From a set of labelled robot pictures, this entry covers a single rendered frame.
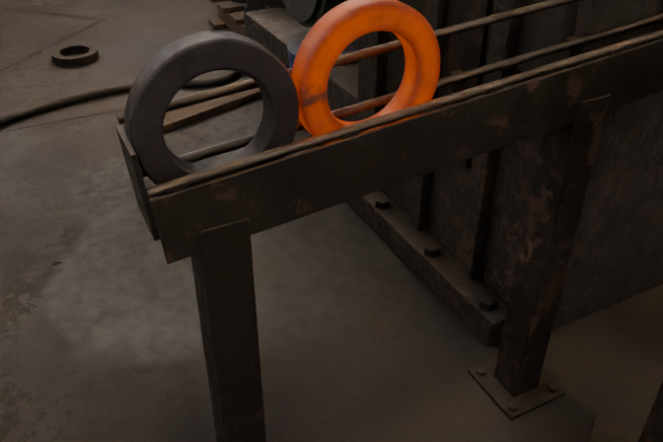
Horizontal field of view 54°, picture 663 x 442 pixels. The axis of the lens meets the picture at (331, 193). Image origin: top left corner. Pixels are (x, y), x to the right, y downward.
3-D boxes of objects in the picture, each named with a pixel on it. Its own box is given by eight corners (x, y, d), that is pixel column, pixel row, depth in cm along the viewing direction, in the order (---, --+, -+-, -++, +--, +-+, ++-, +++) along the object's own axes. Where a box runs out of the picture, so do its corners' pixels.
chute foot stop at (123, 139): (138, 207, 76) (114, 125, 70) (143, 205, 76) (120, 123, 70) (154, 241, 71) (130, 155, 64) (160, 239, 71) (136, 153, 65)
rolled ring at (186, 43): (285, 19, 67) (273, 10, 70) (108, 71, 62) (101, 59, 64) (309, 168, 78) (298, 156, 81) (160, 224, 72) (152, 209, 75)
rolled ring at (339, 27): (369, 180, 83) (356, 168, 85) (466, 65, 81) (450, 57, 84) (269, 103, 71) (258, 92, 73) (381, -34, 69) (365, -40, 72)
